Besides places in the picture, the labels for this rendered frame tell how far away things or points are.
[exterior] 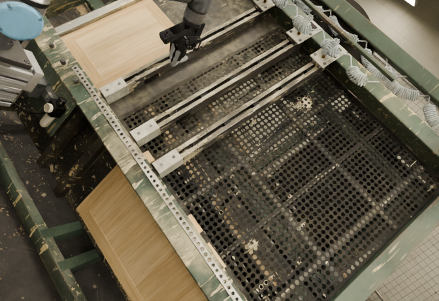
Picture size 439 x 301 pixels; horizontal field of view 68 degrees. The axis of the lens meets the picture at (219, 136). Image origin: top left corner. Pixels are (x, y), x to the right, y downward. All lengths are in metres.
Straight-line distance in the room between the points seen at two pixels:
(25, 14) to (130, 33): 1.00
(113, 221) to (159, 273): 0.38
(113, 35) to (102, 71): 0.25
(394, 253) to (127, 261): 1.28
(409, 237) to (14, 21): 1.64
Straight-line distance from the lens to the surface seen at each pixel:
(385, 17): 6.76
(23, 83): 1.38
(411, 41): 6.57
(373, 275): 1.58
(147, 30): 1.98
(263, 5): 2.02
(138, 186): 1.48
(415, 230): 1.71
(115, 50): 1.91
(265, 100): 1.66
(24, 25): 1.07
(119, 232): 1.90
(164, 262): 1.77
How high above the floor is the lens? 1.60
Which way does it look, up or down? 16 degrees down
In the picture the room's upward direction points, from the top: 46 degrees clockwise
